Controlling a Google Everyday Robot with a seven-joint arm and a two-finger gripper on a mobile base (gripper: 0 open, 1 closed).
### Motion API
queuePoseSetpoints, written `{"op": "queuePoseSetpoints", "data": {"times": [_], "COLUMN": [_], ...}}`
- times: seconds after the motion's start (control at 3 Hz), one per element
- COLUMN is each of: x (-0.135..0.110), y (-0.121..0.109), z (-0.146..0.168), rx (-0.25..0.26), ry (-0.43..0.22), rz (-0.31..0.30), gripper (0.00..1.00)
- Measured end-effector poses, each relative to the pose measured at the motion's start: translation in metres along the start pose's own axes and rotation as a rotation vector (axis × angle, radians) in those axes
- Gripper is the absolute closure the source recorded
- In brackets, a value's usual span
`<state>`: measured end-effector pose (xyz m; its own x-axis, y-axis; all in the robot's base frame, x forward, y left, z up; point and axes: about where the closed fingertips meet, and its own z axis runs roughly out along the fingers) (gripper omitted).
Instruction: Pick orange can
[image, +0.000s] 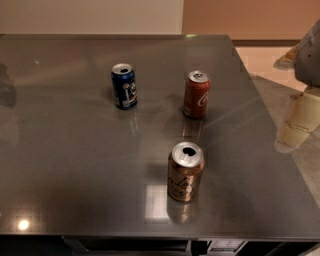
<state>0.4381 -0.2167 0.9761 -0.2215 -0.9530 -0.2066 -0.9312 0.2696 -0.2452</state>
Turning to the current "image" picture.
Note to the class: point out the dark under-table frame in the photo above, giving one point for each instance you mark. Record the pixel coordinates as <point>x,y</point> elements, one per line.
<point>67,246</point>

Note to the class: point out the red cola can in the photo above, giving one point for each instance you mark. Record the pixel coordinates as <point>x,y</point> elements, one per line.
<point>197,90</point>

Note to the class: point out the blue soda can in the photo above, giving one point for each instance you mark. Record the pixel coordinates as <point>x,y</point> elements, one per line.
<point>124,86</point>

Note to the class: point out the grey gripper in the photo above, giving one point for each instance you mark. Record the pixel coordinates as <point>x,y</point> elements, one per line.
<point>309,61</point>

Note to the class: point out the orange soda can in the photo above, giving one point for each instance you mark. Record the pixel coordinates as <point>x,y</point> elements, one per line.
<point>185,167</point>

